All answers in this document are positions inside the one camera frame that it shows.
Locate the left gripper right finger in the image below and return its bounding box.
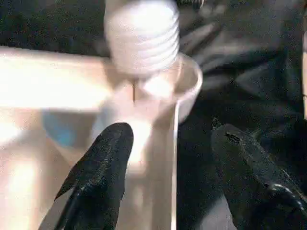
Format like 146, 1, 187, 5
211, 123, 307, 230

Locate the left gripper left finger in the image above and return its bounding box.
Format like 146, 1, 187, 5
38, 122, 134, 230

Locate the white plastic table top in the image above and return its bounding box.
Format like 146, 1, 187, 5
0, 45, 203, 230

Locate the white plastic table leg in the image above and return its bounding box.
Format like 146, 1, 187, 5
104, 0, 180, 72

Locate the black glossy mat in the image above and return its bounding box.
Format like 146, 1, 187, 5
0, 0, 307, 230

